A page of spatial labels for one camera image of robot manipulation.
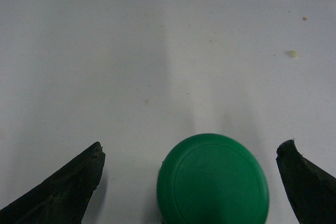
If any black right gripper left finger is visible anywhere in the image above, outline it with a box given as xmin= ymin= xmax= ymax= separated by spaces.
xmin=1 ymin=142 xmax=106 ymax=223

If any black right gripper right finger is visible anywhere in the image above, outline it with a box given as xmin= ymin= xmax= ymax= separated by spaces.
xmin=276 ymin=140 xmax=335 ymax=223

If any green mushroom push button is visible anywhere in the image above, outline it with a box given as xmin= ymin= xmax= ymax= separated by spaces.
xmin=156 ymin=133 xmax=269 ymax=223

